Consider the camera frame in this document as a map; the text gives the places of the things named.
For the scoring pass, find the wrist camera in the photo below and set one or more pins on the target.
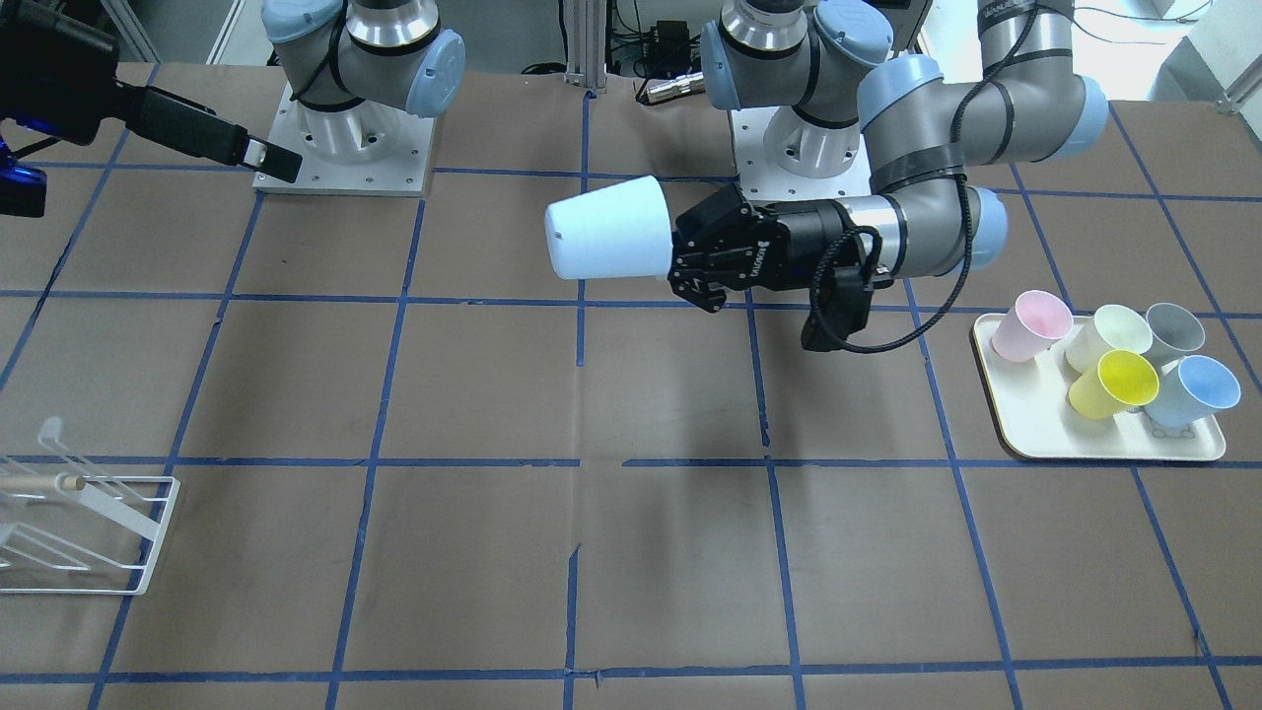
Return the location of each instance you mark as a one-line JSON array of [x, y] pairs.
[[841, 300], [23, 189]]

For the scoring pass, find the white wire cup rack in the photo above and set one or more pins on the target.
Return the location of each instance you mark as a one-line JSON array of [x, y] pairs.
[[69, 527]]

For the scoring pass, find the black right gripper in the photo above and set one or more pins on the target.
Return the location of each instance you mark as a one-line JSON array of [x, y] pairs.
[[148, 113]]

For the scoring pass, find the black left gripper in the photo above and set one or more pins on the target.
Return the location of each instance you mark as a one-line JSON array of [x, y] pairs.
[[797, 247]]

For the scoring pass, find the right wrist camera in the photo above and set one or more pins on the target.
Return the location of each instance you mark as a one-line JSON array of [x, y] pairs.
[[23, 189]]

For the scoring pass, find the yellow plastic cup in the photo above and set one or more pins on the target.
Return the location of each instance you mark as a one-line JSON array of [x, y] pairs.
[[1120, 380]]

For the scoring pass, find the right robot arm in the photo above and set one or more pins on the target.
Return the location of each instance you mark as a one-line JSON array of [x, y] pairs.
[[366, 80]]

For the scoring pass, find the light blue cup at edge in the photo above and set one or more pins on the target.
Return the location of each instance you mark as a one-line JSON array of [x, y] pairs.
[[1196, 387]]

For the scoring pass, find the aluminium frame post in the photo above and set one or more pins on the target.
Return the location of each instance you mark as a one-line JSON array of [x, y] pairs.
[[586, 44]]

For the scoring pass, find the cream plastic tray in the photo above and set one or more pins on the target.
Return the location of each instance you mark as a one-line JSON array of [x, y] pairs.
[[1029, 402]]

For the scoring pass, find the grey plastic cup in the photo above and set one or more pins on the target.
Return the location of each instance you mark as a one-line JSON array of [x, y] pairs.
[[1177, 333]]

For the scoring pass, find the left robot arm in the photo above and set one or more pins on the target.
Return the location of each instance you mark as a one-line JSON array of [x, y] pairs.
[[829, 74]]

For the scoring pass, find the pink plastic cup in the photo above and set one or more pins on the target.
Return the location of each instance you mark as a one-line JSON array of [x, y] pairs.
[[1032, 325]]

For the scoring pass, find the pale green plastic cup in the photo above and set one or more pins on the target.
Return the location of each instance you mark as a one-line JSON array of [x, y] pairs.
[[1111, 327]]

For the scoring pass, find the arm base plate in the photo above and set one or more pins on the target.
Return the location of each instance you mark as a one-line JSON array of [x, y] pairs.
[[367, 150], [780, 157]]

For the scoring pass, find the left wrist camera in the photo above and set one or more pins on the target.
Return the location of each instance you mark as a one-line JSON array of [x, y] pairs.
[[841, 300]]

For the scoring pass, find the blue plastic cup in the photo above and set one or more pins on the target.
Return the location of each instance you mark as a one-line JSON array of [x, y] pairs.
[[614, 232]]

